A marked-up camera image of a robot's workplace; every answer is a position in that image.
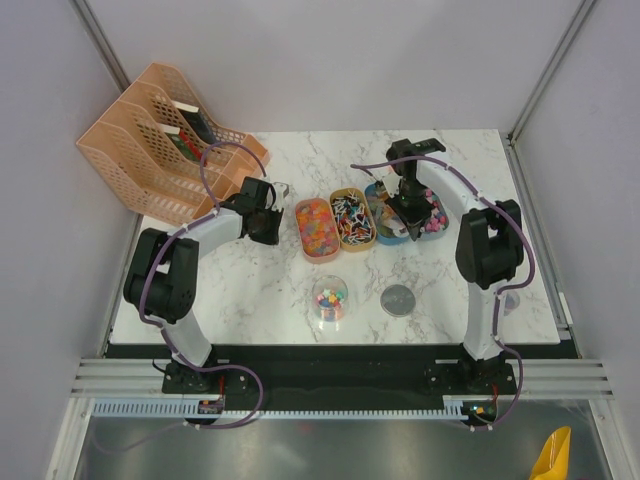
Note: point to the pink star candy tray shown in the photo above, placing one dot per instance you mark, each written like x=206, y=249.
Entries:
x=317, y=230

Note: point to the white cable duct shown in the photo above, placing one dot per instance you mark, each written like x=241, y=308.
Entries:
x=205, y=409

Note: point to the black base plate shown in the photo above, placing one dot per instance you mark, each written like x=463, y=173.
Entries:
x=342, y=377

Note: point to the black book in rack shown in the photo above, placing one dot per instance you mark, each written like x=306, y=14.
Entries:
x=196, y=120

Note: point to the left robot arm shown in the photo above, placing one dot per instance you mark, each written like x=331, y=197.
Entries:
x=161, y=281

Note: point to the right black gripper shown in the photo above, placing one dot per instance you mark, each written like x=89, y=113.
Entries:
x=415, y=219

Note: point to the tan lollipop tray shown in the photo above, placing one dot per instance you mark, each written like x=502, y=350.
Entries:
x=353, y=218

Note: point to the light blue candy tray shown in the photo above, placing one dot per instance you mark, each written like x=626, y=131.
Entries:
x=438, y=223

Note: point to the blue jelly candy tray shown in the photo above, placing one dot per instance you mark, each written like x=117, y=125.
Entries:
x=383, y=235

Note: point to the metal candy scoop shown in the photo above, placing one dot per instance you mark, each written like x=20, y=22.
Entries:
x=388, y=217

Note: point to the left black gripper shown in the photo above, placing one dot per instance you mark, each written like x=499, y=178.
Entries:
x=273, y=237

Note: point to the peach file organizer rack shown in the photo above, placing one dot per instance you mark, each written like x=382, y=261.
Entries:
x=144, y=169

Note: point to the silver jar lid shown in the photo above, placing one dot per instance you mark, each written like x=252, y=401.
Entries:
x=398, y=300

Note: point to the clear plastic jar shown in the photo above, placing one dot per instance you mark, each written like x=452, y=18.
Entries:
x=330, y=299

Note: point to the red green book in rack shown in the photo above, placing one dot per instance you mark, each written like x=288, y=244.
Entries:
x=182, y=142

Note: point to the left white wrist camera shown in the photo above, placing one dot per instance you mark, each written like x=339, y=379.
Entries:
x=280, y=192

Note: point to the small purple candy cup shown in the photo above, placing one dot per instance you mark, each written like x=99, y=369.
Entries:
x=511, y=302

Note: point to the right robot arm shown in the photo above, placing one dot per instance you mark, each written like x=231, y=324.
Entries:
x=489, y=247

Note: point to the yellow plastic scoop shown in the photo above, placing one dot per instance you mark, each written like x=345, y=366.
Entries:
x=553, y=460

